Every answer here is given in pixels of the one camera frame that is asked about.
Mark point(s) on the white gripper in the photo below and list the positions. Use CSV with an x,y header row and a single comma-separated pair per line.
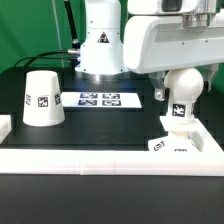
x,y
172,34

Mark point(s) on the white lamp bulb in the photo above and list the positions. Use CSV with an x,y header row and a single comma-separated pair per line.
x,y
185,86

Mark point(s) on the white lamp base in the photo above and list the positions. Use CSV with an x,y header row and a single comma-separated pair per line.
x,y
178,138

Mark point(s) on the white lamp shade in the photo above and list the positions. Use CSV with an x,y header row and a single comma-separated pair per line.
x,y
42,101

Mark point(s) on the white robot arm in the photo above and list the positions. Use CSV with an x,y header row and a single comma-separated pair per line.
x,y
101,55

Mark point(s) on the white marker sheet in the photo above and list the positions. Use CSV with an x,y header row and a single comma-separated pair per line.
x,y
100,100

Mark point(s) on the green backdrop curtain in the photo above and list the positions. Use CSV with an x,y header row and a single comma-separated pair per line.
x,y
30,27

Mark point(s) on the white table border frame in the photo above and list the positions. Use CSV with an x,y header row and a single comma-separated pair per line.
x,y
209,161

